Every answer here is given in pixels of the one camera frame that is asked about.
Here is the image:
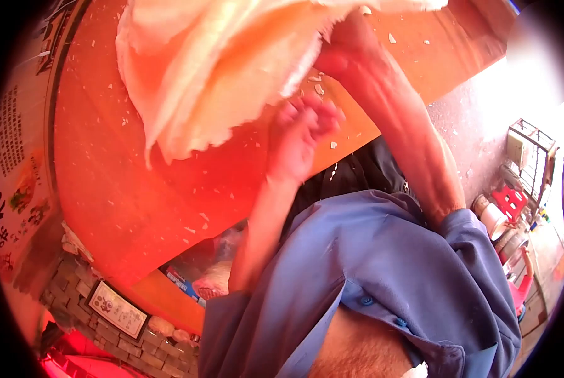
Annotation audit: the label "scattered white scraps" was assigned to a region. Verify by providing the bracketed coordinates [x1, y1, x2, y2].
[87, 28, 434, 237]

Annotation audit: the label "red plastic stool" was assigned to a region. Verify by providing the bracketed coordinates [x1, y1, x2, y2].
[492, 185, 529, 223]

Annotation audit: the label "person's left fingers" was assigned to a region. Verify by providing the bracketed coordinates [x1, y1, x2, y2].
[282, 94, 347, 139]

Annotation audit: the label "person's right hand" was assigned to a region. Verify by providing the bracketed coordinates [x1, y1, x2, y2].
[313, 10, 378, 82]

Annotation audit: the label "person's left hand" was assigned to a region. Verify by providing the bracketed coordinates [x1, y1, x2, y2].
[266, 94, 347, 186]

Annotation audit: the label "pink plastic chair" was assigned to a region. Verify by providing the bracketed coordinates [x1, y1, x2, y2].
[505, 246, 536, 318]

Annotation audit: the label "wire rack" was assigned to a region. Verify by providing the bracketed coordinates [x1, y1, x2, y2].
[505, 118, 559, 209]

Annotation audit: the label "person's body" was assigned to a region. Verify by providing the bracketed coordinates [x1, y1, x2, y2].
[198, 189, 522, 378]

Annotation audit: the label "person's legs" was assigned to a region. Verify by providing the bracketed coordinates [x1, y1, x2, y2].
[282, 136, 422, 237]

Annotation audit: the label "white bucket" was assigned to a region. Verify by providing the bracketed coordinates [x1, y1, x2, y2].
[473, 194, 510, 242]

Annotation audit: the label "framed picture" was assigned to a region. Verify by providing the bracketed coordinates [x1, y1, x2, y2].
[86, 280, 150, 341]

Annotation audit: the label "clear plastic bag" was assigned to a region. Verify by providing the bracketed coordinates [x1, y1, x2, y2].
[159, 221, 246, 308]

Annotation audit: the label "cream white cloth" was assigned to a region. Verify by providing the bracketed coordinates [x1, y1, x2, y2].
[115, 0, 449, 170]

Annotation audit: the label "printed wall poster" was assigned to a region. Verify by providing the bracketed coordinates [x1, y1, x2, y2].
[0, 45, 62, 286]

